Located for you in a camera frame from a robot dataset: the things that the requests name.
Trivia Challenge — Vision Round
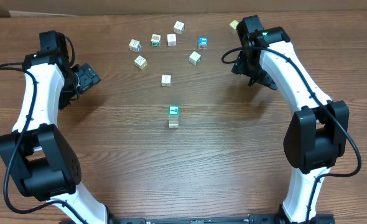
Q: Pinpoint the wooden block red green picture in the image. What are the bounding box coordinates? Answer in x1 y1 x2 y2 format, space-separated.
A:
151 34 161 47

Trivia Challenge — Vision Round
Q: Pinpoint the blue framed wooden block centre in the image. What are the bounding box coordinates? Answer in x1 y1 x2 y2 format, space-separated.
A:
198 37 208 49

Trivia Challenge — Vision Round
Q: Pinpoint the green sided elephant block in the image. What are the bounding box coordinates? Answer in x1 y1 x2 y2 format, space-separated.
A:
189 51 202 65

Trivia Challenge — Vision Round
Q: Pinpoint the wooden block under gripper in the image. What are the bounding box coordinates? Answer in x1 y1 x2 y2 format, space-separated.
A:
161 75 171 87

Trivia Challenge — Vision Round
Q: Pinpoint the wooden block top centre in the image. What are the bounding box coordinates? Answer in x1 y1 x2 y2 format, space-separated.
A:
174 21 185 35

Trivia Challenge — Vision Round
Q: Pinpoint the wooden block blue side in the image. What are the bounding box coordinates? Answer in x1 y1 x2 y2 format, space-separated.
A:
129 39 141 52

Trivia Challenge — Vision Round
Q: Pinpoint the red E wooden block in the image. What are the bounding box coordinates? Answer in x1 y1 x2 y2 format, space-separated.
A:
169 115 179 121

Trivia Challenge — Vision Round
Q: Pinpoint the yellow topped wooden block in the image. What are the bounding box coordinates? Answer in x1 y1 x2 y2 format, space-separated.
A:
229 20 238 34

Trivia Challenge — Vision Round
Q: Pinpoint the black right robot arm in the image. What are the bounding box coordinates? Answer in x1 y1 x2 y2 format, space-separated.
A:
232 25 351 223

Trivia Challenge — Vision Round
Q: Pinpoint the wooden block yellow side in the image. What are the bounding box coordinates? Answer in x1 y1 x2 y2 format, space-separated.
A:
134 55 147 70

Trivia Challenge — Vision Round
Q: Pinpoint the wooden block near camera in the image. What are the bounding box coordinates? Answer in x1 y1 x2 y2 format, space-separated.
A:
167 34 177 47

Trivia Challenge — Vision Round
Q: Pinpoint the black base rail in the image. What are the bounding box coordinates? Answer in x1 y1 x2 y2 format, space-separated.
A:
108 212 336 224

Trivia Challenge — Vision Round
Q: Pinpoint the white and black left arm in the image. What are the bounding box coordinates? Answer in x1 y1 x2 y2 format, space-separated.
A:
0 49 116 223

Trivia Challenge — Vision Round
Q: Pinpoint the green L wooden block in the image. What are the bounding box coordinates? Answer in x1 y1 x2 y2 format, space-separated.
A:
169 105 180 116

